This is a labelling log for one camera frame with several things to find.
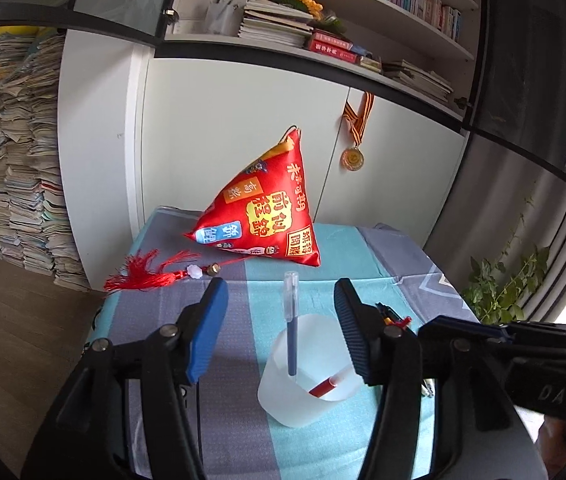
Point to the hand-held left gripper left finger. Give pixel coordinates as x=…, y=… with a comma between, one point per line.
x=210, y=330

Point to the stack of magazines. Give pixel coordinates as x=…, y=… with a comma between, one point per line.
x=418, y=80

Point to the red printed pyramid pillow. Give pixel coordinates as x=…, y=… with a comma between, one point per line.
x=263, y=210

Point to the green potted plant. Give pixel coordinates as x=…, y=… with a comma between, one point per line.
x=503, y=290

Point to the person's right forearm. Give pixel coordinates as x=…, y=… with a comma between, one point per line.
x=558, y=440

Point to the tall stack of papers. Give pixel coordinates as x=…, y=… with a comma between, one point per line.
x=13, y=185

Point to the teal and grey tablecloth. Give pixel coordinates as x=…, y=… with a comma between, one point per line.
x=243, y=435

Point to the translucent plastic cup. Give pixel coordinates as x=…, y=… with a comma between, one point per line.
x=288, y=402

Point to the red pen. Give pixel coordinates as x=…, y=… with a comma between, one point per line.
x=322, y=388

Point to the red tassel charm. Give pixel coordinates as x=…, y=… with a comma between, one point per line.
x=138, y=275

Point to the yellow mechanical pencil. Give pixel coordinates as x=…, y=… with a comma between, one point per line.
x=389, y=316

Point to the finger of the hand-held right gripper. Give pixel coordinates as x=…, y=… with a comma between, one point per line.
x=468, y=322

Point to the clear pen holder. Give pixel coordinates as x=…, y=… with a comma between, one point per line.
x=223, y=12

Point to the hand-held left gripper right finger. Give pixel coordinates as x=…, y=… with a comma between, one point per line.
x=350, y=330

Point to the stack of white booklets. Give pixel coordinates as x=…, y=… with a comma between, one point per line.
x=273, y=25

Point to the gold medal with striped ribbon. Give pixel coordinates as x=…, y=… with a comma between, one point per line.
x=352, y=158

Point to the blue pen with clear cap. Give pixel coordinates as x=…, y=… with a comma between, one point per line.
x=291, y=320

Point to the pair of red books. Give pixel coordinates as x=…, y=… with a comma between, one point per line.
x=330, y=44

